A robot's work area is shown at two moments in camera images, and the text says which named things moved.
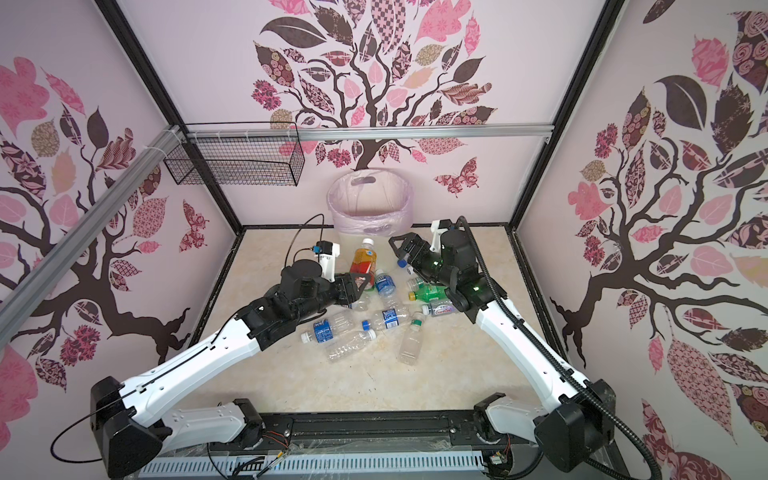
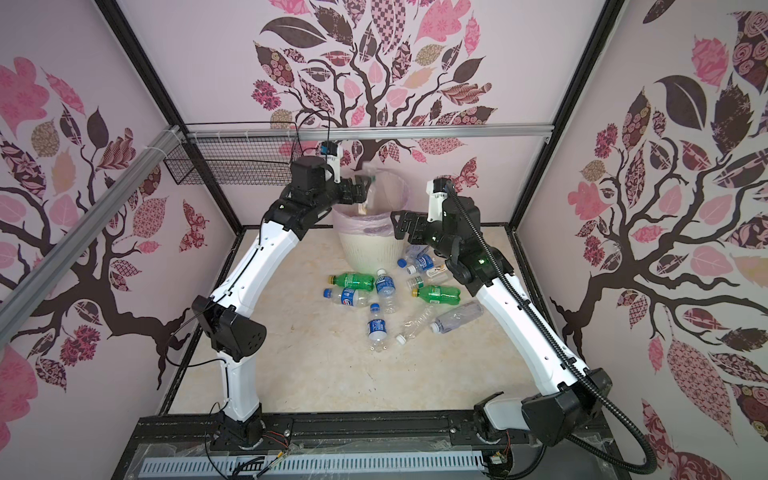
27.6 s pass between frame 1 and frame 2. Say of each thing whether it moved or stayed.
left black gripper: moved
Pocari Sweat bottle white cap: stayed
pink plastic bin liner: stayed
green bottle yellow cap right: stayed
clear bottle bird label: stayed
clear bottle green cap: moved
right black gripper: moved
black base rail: stayed
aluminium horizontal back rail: stayed
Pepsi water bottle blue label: moved
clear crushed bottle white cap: moved
